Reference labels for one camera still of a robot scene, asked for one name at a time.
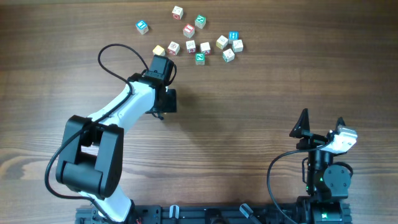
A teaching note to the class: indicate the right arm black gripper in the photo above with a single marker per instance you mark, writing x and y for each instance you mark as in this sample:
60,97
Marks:
301,130

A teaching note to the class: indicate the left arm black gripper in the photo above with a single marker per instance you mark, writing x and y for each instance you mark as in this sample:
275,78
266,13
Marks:
171,106

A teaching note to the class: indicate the yellow top wooden block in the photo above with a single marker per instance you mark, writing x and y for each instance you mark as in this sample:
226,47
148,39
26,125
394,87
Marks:
158,50

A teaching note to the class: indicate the white fish wooden block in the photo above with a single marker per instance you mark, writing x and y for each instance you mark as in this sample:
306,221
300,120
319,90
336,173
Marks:
237,46

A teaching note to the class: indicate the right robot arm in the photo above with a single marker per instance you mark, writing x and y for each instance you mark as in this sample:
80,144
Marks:
327,181

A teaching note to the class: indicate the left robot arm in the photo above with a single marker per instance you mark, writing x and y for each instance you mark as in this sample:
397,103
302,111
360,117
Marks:
90,159

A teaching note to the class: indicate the red Q wooden block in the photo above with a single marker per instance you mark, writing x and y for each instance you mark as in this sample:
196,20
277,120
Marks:
173,48

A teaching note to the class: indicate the green Z wooden block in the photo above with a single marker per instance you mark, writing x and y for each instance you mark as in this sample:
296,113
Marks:
199,58

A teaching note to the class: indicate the red nine wooden block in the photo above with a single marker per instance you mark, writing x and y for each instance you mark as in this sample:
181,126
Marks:
191,46

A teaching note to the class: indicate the red A wooden block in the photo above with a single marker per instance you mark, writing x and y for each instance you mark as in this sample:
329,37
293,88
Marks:
205,48

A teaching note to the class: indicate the red I letter block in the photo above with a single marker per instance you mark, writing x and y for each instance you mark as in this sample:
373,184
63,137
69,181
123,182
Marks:
189,31

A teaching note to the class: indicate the green edged white block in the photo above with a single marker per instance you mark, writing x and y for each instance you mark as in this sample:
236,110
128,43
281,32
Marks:
228,55

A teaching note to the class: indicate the blue letter block far left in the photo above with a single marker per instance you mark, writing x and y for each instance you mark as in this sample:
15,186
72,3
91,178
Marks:
142,27

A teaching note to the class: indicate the yellow K wooden block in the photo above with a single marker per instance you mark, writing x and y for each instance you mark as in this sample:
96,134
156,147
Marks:
222,42

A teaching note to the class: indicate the green N letter block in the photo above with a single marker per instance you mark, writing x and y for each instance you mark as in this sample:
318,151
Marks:
200,21

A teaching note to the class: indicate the red letter block top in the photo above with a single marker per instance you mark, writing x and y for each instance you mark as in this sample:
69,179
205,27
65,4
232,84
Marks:
177,12

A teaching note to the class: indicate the blue H wooden block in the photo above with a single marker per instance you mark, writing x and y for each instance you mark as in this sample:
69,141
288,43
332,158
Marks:
233,35

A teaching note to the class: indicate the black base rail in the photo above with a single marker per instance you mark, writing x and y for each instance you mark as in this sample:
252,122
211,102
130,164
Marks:
155,214

